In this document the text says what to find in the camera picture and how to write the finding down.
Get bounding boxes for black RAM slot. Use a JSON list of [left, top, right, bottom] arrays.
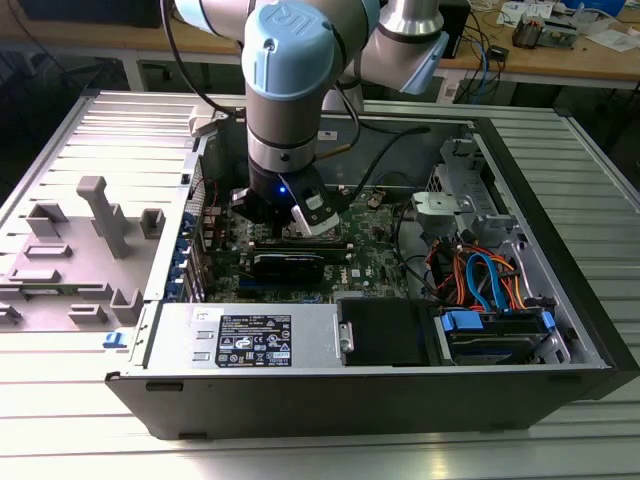
[[253, 236, 351, 247], [253, 242, 352, 254]]

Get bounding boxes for black graphics card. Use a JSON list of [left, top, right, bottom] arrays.
[[249, 252, 326, 286]]

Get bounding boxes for green motherboard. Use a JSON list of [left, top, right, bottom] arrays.
[[199, 187, 416, 306]]

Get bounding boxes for black power supply label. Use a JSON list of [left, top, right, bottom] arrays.
[[214, 313, 293, 367]]

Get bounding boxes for silver metal drive cage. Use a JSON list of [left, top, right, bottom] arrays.
[[409, 137, 524, 251]]

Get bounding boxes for grey power supply unit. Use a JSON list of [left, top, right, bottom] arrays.
[[144, 302, 346, 371]]

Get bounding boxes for grey parts rack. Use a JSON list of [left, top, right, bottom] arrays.
[[0, 174, 166, 334]]

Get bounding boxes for black open PC case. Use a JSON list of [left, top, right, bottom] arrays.
[[104, 102, 640, 441]]

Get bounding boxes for blue disk carrier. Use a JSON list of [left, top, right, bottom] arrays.
[[438, 308, 557, 346]]

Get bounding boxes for black monitor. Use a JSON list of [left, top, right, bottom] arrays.
[[19, 0, 174, 29]]

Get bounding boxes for black tower box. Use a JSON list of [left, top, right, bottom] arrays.
[[442, 0, 472, 60]]

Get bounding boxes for hard disk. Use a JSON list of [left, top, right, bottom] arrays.
[[447, 333, 540, 365]]

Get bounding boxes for copper coil device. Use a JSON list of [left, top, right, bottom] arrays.
[[513, 13, 547, 50]]

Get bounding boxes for white papers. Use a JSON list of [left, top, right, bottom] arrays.
[[499, 0, 557, 27]]

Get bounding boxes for white packet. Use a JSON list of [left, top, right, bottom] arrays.
[[584, 28, 637, 52]]

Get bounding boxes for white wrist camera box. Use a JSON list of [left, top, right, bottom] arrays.
[[289, 172, 342, 237]]

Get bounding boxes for black camera cable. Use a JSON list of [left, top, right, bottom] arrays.
[[319, 127, 431, 202]]

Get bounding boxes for orange red wire bundle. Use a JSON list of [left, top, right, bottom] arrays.
[[433, 243, 471, 302]]

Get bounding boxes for blue flat wire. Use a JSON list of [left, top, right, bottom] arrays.
[[464, 252, 511, 316]]

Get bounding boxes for orange flat wire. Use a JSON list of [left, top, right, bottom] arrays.
[[492, 254, 529, 310]]

